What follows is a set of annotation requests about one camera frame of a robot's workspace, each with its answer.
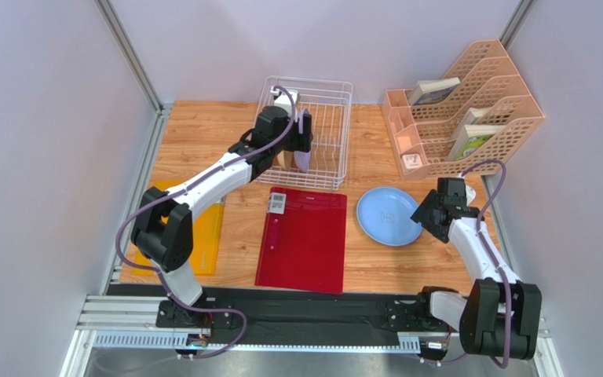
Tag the upper book in rack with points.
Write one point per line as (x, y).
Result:
(432, 91)

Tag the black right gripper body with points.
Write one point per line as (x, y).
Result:
(425, 217)

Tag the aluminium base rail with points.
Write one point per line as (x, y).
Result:
(139, 317)

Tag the middle white book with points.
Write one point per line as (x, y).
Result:
(471, 117)

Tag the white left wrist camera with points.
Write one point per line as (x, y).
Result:
(288, 102)

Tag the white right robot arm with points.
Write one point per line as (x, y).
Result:
(500, 317)

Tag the pink file rack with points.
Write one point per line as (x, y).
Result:
(490, 80)

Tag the white wire dish rack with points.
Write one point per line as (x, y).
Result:
(329, 102)

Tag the red folder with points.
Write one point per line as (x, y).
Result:
(303, 242)

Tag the aluminium corner post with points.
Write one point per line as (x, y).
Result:
(129, 53)
(516, 21)

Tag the black base mat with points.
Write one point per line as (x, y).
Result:
(266, 317)

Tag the blue plate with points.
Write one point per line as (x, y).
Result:
(385, 213)

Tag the yellow plate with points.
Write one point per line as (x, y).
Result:
(285, 159)

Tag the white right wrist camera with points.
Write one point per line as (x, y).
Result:
(471, 195)

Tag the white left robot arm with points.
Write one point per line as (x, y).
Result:
(163, 225)

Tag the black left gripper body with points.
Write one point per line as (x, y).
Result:
(290, 142)

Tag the orange folder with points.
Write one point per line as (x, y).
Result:
(206, 233)

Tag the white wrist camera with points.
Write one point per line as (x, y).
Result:
(288, 102)
(471, 195)

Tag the green book in rack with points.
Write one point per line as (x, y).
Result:
(468, 138)

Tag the left aluminium corner post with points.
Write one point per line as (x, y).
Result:
(129, 53)

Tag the purple plate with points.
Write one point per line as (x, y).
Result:
(301, 159)

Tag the right aluminium corner post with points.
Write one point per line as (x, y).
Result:
(516, 21)

